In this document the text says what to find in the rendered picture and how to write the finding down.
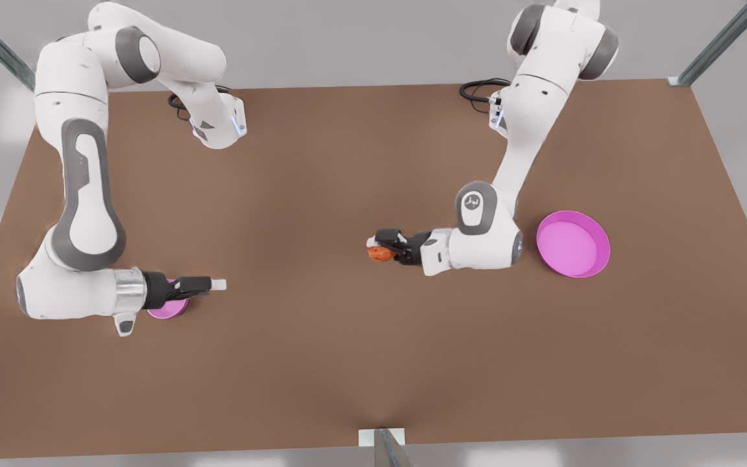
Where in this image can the red apple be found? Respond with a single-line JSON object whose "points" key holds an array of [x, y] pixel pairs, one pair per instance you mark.
{"points": [[381, 254]]}

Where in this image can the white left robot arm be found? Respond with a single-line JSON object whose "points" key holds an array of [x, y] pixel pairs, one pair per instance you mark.
{"points": [[529, 130]]}

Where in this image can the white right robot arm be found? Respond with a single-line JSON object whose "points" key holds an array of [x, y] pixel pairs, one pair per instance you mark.
{"points": [[82, 194]]}

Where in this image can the pink bowl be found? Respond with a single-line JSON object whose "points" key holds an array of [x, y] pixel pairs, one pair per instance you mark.
{"points": [[169, 310]]}

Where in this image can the pink plate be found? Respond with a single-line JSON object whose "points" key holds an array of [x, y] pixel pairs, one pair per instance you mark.
{"points": [[571, 245]]}

